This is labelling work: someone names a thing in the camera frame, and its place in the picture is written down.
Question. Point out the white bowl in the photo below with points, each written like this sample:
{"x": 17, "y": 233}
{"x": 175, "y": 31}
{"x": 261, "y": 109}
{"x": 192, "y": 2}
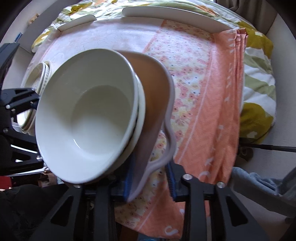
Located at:
{"x": 86, "y": 115}

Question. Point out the grey curtain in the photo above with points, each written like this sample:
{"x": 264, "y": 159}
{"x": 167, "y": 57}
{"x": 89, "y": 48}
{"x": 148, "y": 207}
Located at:
{"x": 258, "y": 12}

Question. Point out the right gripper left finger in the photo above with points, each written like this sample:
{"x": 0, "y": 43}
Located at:
{"x": 87, "y": 212}

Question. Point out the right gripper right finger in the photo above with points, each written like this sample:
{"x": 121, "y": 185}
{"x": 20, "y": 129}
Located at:
{"x": 230, "y": 219}

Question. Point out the white tray edge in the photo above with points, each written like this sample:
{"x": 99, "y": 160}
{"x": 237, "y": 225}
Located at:
{"x": 178, "y": 15}
{"x": 79, "y": 21}

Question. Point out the small chick print plate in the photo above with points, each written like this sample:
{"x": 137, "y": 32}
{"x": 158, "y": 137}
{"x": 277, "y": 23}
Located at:
{"x": 35, "y": 84}

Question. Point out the cream bowl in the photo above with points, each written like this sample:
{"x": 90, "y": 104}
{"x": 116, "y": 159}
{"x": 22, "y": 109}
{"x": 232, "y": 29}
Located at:
{"x": 136, "y": 132}

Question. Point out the grey cloth garment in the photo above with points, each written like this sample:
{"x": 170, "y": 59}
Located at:
{"x": 276, "y": 195}

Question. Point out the pink floral tablecloth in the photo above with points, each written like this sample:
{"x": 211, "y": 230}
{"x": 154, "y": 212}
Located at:
{"x": 207, "y": 70}

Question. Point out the floral green yellow quilt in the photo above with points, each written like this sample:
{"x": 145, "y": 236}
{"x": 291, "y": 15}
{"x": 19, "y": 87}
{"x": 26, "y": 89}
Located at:
{"x": 259, "y": 97}

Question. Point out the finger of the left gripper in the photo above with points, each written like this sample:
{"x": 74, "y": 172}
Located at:
{"x": 18, "y": 100}

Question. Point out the pink handled dish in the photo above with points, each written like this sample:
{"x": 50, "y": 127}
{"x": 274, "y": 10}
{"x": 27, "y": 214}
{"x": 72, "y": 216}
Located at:
{"x": 159, "y": 99}

